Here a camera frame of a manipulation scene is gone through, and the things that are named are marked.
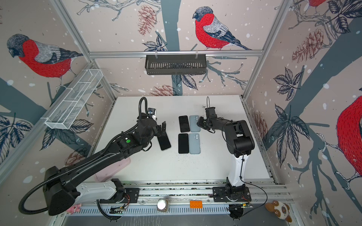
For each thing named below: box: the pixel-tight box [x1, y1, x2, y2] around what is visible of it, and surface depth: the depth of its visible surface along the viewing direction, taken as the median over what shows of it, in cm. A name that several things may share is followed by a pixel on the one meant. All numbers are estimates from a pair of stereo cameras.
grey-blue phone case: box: [189, 114, 201, 133], surface depth 106 cm
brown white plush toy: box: [264, 200, 293, 223], surface depth 69 cm
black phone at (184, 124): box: [178, 115, 190, 133], surface depth 108 cm
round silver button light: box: [156, 198, 169, 212], surface depth 64 cm
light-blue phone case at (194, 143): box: [188, 132, 201, 155], surface depth 96 cm
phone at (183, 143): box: [178, 133, 190, 154], surface depth 94 cm
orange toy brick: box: [189, 200, 203, 209], surface depth 71 cm
